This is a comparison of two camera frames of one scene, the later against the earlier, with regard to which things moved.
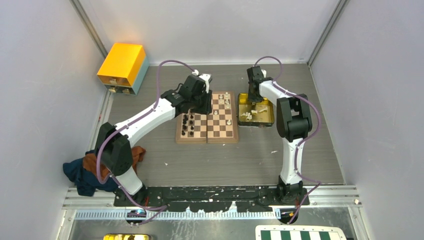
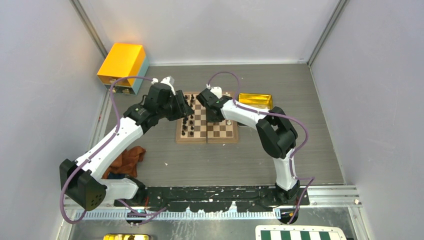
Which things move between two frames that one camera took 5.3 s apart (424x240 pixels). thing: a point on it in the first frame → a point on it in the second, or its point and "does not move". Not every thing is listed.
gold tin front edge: x=127 y=237 does not move
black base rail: x=196 y=199 does not move
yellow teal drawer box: x=124 y=69 does not move
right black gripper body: x=253 y=97 → x=210 y=119
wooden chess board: x=219 y=126 does not move
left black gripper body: x=201 y=104 → x=172 y=110
